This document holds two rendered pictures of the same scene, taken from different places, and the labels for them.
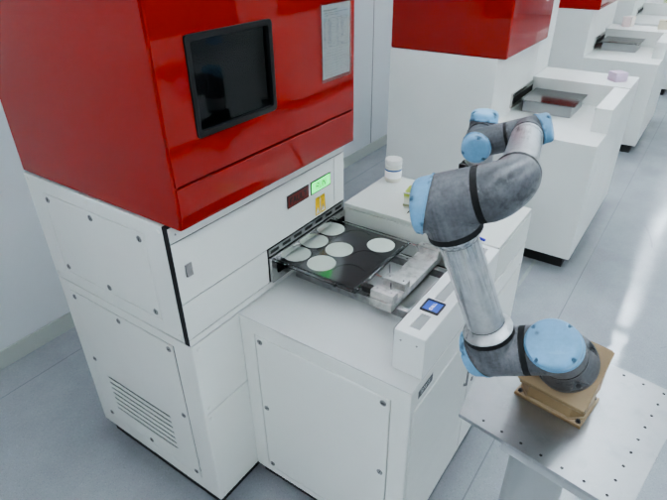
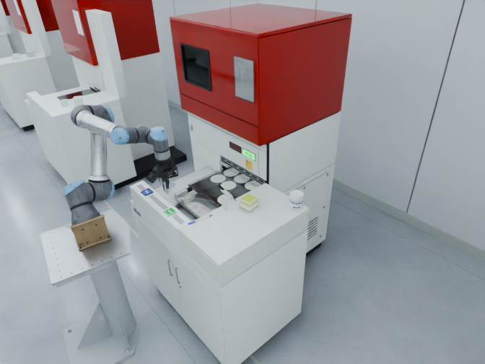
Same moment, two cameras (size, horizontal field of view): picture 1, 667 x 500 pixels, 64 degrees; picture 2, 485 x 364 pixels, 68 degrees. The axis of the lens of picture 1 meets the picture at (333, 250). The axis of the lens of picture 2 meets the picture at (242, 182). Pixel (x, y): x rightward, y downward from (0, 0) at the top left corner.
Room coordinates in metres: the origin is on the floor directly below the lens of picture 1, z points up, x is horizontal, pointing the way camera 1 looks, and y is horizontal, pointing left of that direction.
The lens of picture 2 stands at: (2.22, -1.83, 2.16)
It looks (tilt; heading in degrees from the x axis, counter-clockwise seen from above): 33 degrees down; 105
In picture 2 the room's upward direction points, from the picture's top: 2 degrees counter-clockwise
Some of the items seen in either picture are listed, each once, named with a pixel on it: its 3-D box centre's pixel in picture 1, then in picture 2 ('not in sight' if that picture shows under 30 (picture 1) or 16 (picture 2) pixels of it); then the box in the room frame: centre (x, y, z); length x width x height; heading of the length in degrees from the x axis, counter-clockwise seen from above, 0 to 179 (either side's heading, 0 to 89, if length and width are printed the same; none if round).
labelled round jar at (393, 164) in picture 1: (393, 169); (296, 200); (2.08, -0.25, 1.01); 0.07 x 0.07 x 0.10
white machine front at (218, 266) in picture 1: (273, 231); (224, 151); (1.54, 0.20, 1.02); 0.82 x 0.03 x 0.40; 145
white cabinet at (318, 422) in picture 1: (392, 361); (216, 263); (1.58, -0.23, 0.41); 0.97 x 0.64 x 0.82; 145
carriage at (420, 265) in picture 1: (407, 278); (195, 208); (1.49, -0.25, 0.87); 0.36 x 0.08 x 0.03; 145
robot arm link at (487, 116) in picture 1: (482, 131); (159, 139); (1.42, -0.41, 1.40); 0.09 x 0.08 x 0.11; 159
